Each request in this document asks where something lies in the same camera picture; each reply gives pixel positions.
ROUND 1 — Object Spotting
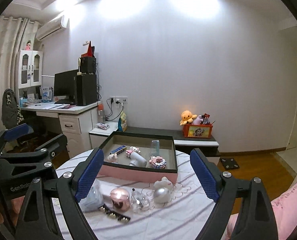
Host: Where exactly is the wall power socket strip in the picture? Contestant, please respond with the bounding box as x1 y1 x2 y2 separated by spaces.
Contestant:
110 96 128 105

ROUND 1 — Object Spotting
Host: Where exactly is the white desk with drawers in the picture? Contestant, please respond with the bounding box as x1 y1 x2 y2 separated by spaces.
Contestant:
21 102 98 158

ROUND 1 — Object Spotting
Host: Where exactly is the clear teal cup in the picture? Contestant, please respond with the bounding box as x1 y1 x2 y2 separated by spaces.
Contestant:
151 140 160 156

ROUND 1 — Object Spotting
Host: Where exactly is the yellow blue snack bag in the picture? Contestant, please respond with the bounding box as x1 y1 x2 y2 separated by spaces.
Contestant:
118 111 127 132

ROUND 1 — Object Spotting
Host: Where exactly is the white hair dryer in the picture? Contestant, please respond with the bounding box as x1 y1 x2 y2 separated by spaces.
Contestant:
129 153 147 167

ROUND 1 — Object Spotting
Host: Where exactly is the pink bedding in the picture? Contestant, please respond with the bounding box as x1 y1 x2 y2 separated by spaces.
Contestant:
221 183 297 239

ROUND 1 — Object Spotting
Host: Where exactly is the pink doll figure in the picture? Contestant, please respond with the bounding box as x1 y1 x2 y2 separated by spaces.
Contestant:
25 40 31 50

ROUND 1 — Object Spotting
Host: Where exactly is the black pearl hair clip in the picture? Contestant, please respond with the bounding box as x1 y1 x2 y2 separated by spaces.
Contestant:
99 204 131 223

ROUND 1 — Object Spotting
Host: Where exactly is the black white low cabinet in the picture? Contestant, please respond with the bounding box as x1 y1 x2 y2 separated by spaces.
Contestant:
89 121 221 165

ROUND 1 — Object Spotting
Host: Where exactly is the pink patterned cube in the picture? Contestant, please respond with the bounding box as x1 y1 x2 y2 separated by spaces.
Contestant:
149 156 167 169

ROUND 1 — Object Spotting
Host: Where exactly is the blue harmonica box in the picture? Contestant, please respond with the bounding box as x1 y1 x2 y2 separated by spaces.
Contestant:
110 145 127 155

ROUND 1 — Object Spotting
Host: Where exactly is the black computer tower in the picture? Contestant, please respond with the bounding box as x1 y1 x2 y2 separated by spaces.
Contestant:
75 74 97 106

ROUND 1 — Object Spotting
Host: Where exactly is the black office chair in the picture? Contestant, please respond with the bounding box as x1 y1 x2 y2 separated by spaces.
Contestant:
1 89 58 153

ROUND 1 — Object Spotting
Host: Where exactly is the pink white kitty figure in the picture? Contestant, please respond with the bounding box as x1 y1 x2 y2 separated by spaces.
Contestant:
126 146 140 158

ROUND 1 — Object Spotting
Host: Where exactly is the orange capped bottle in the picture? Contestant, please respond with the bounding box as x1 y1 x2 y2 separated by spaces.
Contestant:
97 103 106 124

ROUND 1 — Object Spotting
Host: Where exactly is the white air conditioner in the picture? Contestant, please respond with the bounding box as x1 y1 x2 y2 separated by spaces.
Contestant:
36 15 69 41

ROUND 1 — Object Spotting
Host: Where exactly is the tissue pack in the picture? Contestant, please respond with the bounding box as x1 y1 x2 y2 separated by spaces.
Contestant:
79 180 104 213

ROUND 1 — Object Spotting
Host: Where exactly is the beige curtain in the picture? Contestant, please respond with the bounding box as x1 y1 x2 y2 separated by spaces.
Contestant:
0 16 40 129

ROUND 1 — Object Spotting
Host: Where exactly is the black speaker box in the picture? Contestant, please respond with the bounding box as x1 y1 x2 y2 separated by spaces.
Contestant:
78 56 97 74

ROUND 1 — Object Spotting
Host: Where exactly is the clear glass perfume bottle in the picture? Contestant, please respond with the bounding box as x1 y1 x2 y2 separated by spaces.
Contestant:
131 188 150 212

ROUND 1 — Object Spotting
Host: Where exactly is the white wall cabinet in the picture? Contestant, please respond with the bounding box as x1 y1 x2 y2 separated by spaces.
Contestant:
17 50 43 89

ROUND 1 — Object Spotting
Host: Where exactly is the yellow octopus plush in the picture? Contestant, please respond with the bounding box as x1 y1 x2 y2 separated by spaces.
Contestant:
179 110 197 126

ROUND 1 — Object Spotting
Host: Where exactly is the black computer monitor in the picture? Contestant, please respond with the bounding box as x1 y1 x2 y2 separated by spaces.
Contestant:
54 70 78 105

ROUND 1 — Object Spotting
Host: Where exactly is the white plush toy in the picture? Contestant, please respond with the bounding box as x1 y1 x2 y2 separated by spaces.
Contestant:
153 177 174 191

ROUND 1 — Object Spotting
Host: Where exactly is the pink plush toy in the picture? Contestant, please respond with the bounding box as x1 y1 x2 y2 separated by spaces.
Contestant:
192 115 204 125

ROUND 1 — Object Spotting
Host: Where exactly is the black bathroom scale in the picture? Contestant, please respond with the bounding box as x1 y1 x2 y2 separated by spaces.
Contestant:
219 158 240 170

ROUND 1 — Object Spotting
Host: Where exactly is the red triangular flag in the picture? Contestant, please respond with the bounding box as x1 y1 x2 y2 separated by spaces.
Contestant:
81 41 95 58

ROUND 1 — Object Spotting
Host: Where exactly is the pink black storage tray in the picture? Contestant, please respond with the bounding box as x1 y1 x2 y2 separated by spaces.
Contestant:
100 132 178 183

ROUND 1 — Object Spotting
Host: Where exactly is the rose gold round jar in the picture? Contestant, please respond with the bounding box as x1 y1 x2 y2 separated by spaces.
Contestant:
109 187 131 212

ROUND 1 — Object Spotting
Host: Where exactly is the orange toy box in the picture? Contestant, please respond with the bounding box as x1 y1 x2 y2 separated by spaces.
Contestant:
183 124 213 139

